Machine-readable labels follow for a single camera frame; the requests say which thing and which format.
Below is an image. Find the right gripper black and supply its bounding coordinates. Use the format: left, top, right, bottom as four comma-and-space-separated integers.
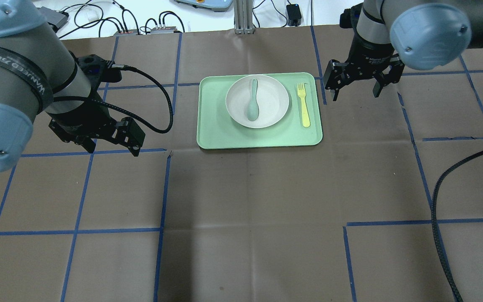
324, 33, 405, 102

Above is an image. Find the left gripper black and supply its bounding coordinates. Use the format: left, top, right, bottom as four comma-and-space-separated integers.
49, 54, 145, 157

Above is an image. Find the yellow plastic fork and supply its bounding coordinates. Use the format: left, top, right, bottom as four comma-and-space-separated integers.
296, 83, 311, 128

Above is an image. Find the beige round plate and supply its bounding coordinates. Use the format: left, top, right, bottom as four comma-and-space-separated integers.
226, 75, 290, 129

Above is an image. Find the teal plastic spoon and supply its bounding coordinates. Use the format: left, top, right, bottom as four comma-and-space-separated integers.
247, 78, 260, 122

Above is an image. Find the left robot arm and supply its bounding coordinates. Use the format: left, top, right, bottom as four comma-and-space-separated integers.
0, 0, 145, 172

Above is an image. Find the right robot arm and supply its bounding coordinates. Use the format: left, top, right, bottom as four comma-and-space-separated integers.
323, 0, 483, 101

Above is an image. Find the black power adapter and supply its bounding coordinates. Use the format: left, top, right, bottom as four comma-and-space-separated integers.
286, 3, 302, 26

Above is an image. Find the light green tray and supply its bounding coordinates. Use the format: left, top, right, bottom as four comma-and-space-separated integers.
196, 72, 323, 149

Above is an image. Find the brown paper table cover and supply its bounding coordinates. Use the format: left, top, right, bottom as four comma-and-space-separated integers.
0, 26, 483, 302

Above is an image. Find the grey usb hub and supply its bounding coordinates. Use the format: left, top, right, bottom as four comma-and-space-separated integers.
38, 6, 69, 33

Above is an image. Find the far blue teach pendant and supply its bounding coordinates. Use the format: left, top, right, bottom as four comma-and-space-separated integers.
175, 0, 233, 12

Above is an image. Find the aluminium frame post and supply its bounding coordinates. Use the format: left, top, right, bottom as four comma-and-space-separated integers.
233, 0, 255, 34

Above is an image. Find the black braided cable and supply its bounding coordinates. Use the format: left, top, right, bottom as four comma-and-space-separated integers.
431, 138, 483, 302

